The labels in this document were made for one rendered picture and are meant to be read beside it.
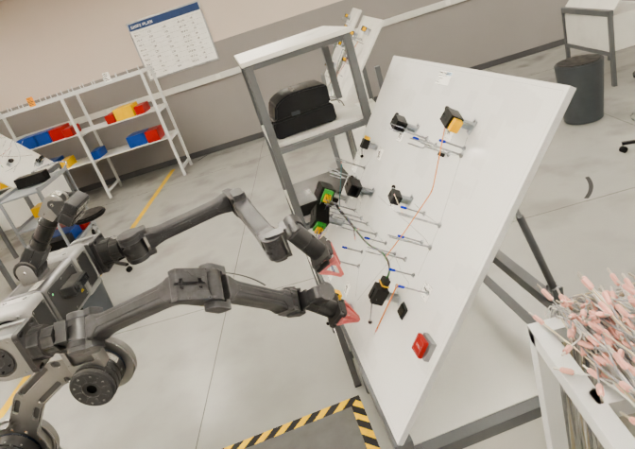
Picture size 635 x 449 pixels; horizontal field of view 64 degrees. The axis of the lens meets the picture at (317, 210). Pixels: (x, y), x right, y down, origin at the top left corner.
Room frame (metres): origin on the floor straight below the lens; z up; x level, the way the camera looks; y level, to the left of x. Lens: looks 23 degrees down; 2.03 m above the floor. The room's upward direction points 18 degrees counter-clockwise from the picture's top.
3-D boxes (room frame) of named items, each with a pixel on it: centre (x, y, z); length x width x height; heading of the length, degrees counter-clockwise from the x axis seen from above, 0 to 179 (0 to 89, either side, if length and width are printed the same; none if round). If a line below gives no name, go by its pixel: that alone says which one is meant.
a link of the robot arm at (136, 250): (1.62, 0.64, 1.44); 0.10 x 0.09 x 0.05; 85
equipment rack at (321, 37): (2.56, -0.11, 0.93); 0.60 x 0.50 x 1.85; 5
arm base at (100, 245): (1.64, 0.72, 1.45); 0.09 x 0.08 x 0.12; 175
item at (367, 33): (5.00, -0.70, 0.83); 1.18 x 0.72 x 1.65; 176
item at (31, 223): (6.19, 3.12, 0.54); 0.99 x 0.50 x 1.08; 178
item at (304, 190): (2.49, -0.06, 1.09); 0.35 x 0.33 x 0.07; 5
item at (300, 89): (2.45, -0.06, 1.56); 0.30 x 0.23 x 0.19; 96
